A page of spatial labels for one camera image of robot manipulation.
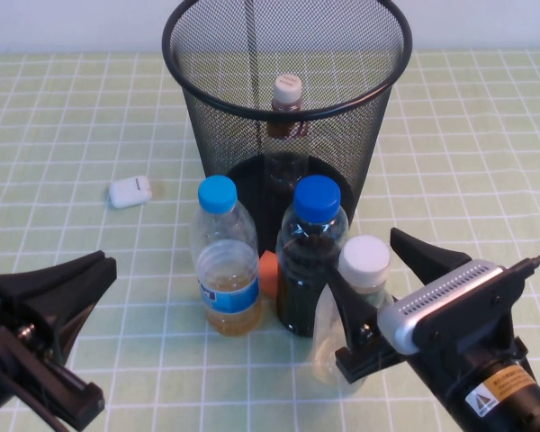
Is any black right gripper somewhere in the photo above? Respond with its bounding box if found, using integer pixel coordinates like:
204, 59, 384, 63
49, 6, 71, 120
325, 227, 536, 384

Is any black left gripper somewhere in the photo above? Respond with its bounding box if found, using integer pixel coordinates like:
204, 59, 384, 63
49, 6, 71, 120
0, 250, 118, 432

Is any white-capped clear bottle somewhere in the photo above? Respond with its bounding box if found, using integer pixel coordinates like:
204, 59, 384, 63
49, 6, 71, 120
310, 235, 395, 396

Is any small beige-capped bottle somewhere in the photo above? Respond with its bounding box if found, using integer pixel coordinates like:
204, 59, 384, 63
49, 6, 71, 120
264, 74, 310, 193

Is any black mesh wastebasket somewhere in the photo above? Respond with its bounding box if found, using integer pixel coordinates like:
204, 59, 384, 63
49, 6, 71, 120
161, 0, 414, 253

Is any dark-blue-capped bottle, dark liquid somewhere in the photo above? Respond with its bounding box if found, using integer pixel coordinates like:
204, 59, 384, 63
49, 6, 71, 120
274, 175, 350, 338

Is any orange cube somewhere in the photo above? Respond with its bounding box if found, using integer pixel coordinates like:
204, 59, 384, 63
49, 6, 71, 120
258, 252, 280, 299

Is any white earbud case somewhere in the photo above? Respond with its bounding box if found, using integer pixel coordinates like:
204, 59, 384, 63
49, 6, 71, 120
107, 176, 154, 209

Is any green checked tablecloth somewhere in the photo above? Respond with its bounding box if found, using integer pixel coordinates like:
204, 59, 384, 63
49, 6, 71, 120
0, 49, 540, 432

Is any light-blue-capped bottle, yellow liquid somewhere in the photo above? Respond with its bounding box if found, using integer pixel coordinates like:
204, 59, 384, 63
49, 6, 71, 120
189, 175, 263, 338

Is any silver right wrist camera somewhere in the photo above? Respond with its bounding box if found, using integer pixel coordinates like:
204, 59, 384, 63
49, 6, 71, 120
376, 259, 530, 356

